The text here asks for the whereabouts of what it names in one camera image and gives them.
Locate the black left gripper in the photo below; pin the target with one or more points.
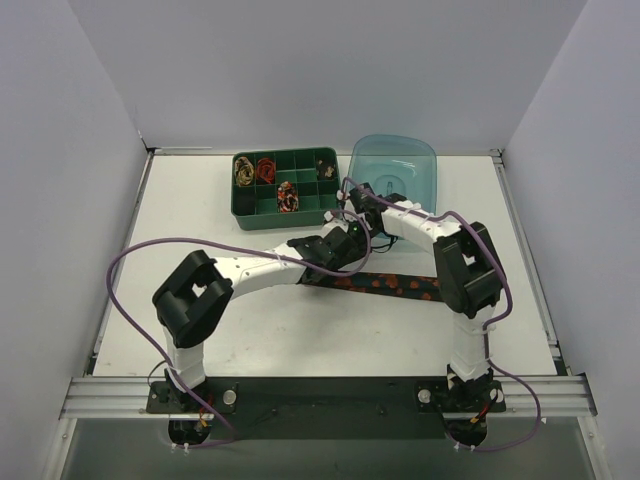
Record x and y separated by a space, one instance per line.
357 245

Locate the dark floral orange tie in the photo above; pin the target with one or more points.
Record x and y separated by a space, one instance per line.
394 285

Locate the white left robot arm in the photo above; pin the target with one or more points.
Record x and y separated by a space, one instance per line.
191 301

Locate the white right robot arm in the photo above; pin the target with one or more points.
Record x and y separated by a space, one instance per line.
469 273

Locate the dark rolled tie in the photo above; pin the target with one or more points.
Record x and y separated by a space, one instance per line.
325 169

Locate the teal transparent plastic tub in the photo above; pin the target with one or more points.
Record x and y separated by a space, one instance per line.
396 164

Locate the red white rolled tie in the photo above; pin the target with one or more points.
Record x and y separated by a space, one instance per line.
287 198

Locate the green compartment organizer box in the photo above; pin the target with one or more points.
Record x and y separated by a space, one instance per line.
255 207

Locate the beige rolled tie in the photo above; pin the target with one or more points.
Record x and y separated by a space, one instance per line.
244 172

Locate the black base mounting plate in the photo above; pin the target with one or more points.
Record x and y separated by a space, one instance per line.
326 408

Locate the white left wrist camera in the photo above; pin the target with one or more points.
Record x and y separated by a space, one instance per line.
331 221

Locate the aluminium front rail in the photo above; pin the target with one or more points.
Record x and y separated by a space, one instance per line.
131 397

